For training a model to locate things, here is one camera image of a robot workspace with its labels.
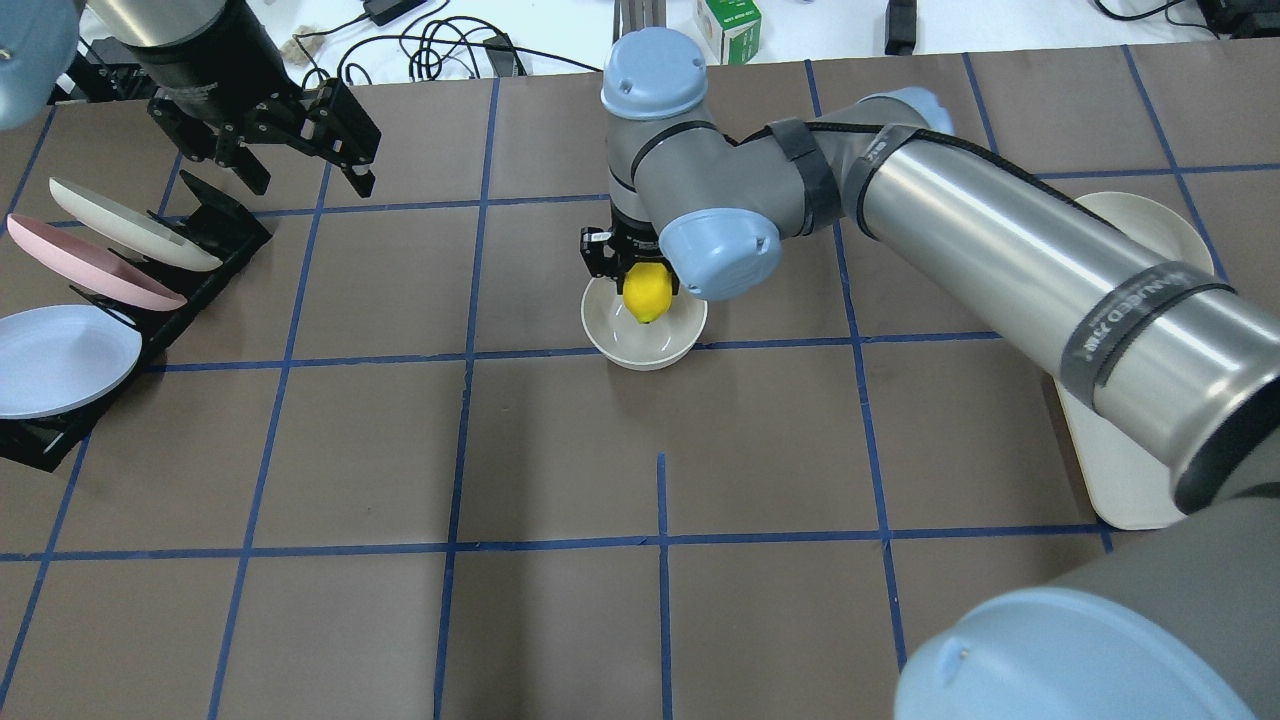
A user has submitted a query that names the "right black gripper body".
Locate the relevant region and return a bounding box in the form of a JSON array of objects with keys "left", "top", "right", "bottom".
[{"left": 580, "top": 215, "right": 663, "bottom": 272}]

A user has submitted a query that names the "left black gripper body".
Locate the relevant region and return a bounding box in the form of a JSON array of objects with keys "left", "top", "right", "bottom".
[{"left": 147, "top": 76, "right": 337, "bottom": 163}]

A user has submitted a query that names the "yellow lemon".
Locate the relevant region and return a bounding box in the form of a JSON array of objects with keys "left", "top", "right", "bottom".
[{"left": 622, "top": 263, "right": 675, "bottom": 324}]

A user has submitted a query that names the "white ceramic bowl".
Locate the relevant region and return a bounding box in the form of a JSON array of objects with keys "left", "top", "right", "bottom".
[{"left": 579, "top": 278, "right": 709, "bottom": 372}]

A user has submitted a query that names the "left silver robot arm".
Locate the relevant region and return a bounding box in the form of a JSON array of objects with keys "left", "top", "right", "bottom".
[{"left": 1, "top": 1, "right": 381, "bottom": 199}]

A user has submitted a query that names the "black plate rack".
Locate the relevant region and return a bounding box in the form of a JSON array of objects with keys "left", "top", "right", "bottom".
[{"left": 1, "top": 172, "right": 271, "bottom": 471}]

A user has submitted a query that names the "black power adapter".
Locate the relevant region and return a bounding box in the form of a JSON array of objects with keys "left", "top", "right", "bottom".
[{"left": 361, "top": 0, "right": 429, "bottom": 27}]

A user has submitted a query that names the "beige plate in rack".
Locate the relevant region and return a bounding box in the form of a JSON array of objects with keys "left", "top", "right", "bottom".
[{"left": 47, "top": 177, "right": 223, "bottom": 272}]

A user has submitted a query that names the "pink plate in rack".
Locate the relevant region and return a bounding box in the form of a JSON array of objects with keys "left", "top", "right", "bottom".
[{"left": 6, "top": 213, "right": 187, "bottom": 313}]

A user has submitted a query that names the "green white carton box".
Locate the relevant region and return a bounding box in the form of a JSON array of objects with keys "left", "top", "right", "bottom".
[{"left": 695, "top": 1, "right": 763, "bottom": 65}]

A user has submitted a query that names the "blue plate in rack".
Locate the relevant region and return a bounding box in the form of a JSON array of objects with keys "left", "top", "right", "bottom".
[{"left": 1, "top": 304, "right": 143, "bottom": 420}]

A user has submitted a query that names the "white round plate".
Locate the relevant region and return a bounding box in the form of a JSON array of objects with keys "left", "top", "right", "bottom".
[{"left": 1076, "top": 191, "right": 1217, "bottom": 275}]

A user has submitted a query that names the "white rectangular tray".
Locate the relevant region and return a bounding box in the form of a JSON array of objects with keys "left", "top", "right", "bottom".
[{"left": 1052, "top": 380, "right": 1187, "bottom": 530}]

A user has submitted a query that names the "aluminium frame post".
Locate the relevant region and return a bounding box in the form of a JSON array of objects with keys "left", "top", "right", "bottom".
[{"left": 612, "top": 0, "right": 668, "bottom": 41}]

